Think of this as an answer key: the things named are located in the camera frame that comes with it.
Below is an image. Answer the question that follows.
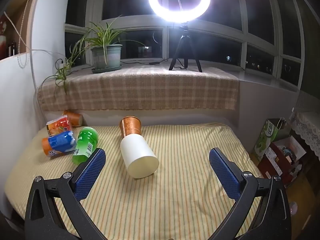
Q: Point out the orange red snack packet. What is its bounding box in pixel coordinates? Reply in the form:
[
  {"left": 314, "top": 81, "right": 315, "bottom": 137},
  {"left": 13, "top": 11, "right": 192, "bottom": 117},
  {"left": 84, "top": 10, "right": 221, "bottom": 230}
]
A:
[{"left": 46, "top": 115, "right": 73, "bottom": 137}]

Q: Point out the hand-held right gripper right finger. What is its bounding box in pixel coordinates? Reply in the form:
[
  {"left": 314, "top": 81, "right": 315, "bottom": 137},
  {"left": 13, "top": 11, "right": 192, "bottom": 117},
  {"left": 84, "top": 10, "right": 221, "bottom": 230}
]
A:
[{"left": 209, "top": 148, "right": 292, "bottom": 240}]

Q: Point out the black tripod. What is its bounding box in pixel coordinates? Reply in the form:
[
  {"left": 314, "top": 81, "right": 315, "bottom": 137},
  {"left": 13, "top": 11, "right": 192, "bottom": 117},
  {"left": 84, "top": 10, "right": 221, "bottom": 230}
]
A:
[{"left": 168, "top": 24, "right": 203, "bottom": 73}]

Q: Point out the beige plaid cloth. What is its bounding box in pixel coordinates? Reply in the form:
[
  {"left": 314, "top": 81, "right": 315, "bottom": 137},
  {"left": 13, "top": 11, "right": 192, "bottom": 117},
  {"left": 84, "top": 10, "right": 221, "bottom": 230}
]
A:
[{"left": 37, "top": 66, "right": 240, "bottom": 112}]

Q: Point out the white paper cup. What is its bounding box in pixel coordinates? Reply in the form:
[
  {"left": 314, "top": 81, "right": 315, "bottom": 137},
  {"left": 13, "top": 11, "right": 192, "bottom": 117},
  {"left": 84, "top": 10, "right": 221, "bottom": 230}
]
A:
[{"left": 120, "top": 133, "right": 160, "bottom": 179}]

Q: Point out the wooden shelf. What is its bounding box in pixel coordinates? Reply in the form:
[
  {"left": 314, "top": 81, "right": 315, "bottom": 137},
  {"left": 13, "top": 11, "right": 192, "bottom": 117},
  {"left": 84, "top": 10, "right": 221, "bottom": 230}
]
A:
[{"left": 0, "top": 0, "right": 38, "bottom": 61}]

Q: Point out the copper orange paper cup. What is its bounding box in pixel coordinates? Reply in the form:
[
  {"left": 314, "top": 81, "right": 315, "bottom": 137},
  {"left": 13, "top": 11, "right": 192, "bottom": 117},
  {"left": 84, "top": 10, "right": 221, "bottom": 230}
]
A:
[
  {"left": 119, "top": 116, "right": 142, "bottom": 138},
  {"left": 62, "top": 110, "right": 84, "bottom": 127}
]

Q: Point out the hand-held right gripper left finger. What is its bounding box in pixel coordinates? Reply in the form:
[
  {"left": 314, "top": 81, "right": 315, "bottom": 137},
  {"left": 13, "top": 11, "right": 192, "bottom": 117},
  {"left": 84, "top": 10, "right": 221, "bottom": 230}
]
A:
[{"left": 24, "top": 148, "right": 108, "bottom": 240}]

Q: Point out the green pot saucer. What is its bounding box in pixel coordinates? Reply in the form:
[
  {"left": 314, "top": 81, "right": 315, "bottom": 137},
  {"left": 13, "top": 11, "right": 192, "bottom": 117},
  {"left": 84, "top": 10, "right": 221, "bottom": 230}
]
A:
[{"left": 91, "top": 64, "right": 123, "bottom": 74}]

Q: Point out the black power cable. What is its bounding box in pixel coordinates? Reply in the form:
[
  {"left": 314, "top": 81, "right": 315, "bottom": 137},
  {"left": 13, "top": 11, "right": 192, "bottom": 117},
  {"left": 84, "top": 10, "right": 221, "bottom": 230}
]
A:
[{"left": 120, "top": 58, "right": 173, "bottom": 66}]

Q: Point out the red cardboard box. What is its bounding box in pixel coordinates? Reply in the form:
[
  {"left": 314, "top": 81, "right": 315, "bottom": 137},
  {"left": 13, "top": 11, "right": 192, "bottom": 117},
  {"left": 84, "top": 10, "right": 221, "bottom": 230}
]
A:
[{"left": 257, "top": 135, "right": 307, "bottom": 187}]

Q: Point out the striped yellow bed sheet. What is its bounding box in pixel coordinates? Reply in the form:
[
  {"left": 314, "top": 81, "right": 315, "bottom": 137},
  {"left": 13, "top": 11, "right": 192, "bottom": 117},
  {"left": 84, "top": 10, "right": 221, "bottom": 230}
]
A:
[{"left": 4, "top": 122, "right": 263, "bottom": 240}]

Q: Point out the white cable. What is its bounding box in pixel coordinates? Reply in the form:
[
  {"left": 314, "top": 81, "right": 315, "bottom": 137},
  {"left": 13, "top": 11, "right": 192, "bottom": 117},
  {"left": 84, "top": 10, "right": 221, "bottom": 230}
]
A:
[{"left": 4, "top": 0, "right": 65, "bottom": 68}]

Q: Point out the green spider plant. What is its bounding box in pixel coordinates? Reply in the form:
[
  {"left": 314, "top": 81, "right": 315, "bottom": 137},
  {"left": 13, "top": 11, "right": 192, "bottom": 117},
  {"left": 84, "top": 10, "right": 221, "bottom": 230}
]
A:
[{"left": 42, "top": 15, "right": 146, "bottom": 95}]

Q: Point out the grey green plant pot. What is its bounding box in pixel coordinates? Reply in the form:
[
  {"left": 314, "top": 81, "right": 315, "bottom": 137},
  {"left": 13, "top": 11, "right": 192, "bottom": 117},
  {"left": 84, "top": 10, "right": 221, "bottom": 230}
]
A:
[{"left": 90, "top": 44, "right": 123, "bottom": 69}]

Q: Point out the blue and orange bottle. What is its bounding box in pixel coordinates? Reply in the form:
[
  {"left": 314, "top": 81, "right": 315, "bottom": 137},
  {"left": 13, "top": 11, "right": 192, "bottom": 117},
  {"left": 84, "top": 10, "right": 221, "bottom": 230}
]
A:
[{"left": 41, "top": 130, "right": 77, "bottom": 158}]

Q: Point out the green paper bag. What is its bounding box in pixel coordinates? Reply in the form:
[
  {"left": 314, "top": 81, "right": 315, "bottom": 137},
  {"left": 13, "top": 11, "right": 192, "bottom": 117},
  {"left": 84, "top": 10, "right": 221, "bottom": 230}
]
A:
[{"left": 251, "top": 118, "right": 292, "bottom": 161}]

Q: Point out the white lace cloth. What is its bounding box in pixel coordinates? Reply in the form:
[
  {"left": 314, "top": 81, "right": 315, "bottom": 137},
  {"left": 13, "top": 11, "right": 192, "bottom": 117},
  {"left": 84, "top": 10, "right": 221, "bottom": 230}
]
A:
[{"left": 291, "top": 111, "right": 320, "bottom": 161}]

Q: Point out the green plastic bottle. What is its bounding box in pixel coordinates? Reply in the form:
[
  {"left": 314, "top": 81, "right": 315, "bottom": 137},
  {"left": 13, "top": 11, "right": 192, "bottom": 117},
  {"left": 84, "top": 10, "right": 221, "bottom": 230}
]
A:
[{"left": 72, "top": 127, "right": 99, "bottom": 166}]

